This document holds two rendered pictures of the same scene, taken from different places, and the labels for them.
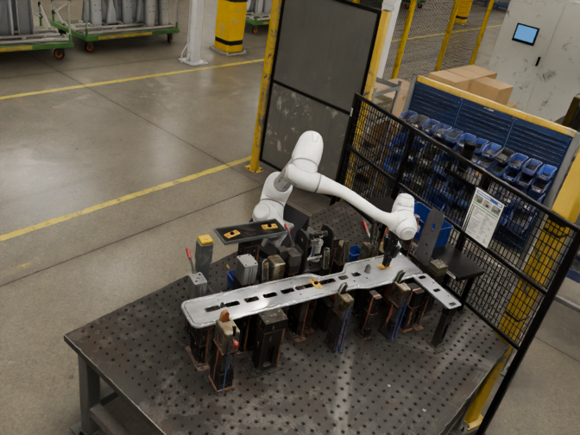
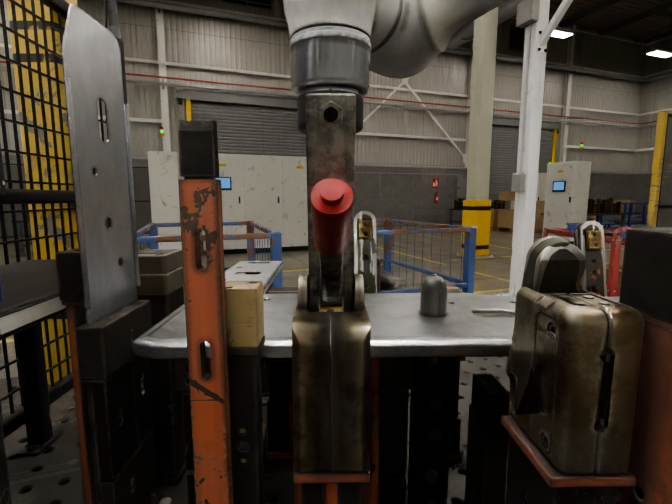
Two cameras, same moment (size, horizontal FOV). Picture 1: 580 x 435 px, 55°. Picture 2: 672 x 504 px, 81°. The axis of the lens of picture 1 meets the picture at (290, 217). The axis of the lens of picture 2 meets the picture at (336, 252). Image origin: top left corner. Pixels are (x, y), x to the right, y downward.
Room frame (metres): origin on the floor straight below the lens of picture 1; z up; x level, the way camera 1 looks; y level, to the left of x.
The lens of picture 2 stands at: (2.96, -0.31, 1.14)
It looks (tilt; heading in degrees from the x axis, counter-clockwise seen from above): 8 degrees down; 214
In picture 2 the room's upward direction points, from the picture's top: straight up
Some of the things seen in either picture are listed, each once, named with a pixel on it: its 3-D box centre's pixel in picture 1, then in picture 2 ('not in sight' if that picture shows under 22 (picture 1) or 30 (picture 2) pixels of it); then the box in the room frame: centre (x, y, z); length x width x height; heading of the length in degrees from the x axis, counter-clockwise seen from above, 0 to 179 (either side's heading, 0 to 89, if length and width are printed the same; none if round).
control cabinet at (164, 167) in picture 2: not in sight; (170, 193); (-2.14, -8.17, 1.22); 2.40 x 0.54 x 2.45; 52
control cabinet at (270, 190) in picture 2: not in sight; (260, 193); (-3.09, -6.38, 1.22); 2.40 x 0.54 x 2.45; 146
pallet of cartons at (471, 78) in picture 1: (465, 116); not in sight; (7.23, -2.06, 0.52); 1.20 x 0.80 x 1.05; 142
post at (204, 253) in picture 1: (201, 276); not in sight; (2.30, 0.40, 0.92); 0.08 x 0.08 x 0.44; 35
